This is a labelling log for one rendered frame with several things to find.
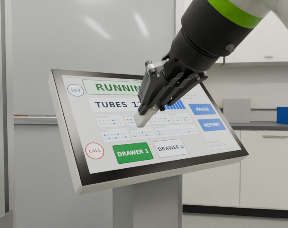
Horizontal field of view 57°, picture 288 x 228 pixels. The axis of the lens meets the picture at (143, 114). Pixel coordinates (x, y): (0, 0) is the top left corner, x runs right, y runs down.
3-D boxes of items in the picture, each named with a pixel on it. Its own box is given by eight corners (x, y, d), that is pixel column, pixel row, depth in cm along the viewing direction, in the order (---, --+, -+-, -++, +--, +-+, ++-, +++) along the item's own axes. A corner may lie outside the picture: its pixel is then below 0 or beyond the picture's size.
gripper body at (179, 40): (213, 25, 44) (183, 64, 51) (173, 16, 39) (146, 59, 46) (234, 58, 41) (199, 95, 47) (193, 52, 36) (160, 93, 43)
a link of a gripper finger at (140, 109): (155, 101, 50) (142, 100, 48) (144, 115, 53) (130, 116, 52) (153, 94, 51) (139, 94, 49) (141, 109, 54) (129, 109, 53)
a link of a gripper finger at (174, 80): (186, 72, 43) (179, 72, 42) (153, 111, 51) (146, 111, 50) (177, 55, 45) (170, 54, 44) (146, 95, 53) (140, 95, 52)
